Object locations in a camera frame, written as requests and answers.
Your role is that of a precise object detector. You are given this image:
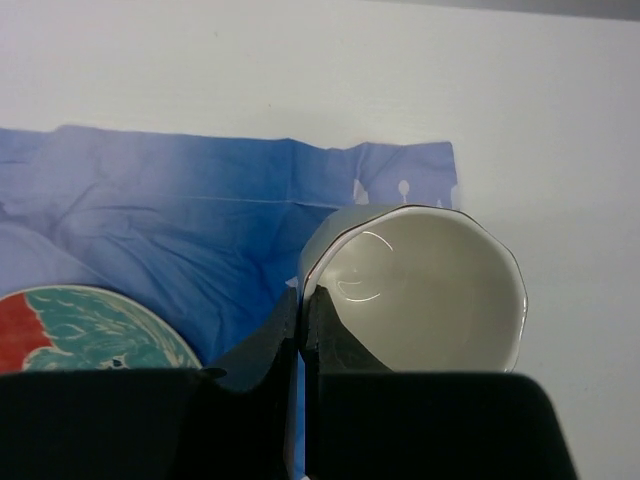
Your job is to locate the blue printed cloth placemat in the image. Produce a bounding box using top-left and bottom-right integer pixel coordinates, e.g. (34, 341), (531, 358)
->
(0, 124), (462, 480)

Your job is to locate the red and teal plate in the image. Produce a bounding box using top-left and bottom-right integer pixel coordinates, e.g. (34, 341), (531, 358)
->
(1, 285), (201, 374)

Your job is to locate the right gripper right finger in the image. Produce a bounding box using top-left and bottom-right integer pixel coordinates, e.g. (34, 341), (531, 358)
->
(304, 287), (577, 479)

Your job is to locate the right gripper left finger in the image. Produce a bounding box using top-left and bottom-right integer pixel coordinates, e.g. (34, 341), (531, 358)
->
(1, 289), (298, 479)

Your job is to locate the pale yellow mug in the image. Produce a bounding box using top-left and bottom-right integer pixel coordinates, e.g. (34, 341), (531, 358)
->
(298, 204), (528, 372)

